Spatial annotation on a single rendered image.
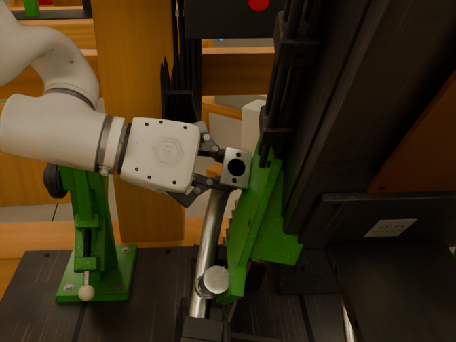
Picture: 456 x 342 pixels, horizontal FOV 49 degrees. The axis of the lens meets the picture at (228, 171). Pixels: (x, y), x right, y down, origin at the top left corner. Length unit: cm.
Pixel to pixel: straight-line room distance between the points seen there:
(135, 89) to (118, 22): 13
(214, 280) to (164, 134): 21
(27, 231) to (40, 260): 16
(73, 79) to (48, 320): 44
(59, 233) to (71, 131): 54
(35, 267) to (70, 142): 45
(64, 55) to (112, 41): 24
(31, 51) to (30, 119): 11
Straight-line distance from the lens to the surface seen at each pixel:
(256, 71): 104
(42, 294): 101
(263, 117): 54
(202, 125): 74
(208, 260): 81
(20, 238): 122
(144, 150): 69
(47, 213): 299
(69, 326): 94
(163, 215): 109
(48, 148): 70
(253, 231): 65
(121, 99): 97
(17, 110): 71
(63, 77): 75
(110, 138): 68
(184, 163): 70
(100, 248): 94
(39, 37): 65
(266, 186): 62
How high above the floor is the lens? 154
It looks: 28 degrees down
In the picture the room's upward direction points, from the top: straight up
